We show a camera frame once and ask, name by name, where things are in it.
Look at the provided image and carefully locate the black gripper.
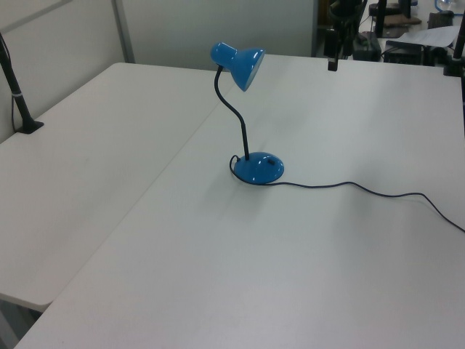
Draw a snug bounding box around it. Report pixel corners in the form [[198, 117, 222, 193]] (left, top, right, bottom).
[[325, 0, 367, 72]]

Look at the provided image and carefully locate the blue gooseneck desk lamp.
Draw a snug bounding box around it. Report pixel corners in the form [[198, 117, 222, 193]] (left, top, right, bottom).
[[209, 41, 286, 185]]

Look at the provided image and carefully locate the black device box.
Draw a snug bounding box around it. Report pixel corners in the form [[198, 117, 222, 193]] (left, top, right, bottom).
[[352, 31, 381, 61]]

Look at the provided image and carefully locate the thin black background pole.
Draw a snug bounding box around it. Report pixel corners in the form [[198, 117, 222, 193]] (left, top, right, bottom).
[[373, 0, 388, 38]]

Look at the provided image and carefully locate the white paper sheet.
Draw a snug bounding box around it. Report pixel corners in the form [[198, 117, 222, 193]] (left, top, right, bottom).
[[398, 24, 460, 49]]

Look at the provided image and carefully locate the black clamped camera stand pole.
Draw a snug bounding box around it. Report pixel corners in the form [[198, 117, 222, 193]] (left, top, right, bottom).
[[442, 0, 465, 78]]

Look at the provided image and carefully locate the black lamp power cable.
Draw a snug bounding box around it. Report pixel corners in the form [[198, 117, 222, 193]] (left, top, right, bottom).
[[228, 153, 465, 234]]

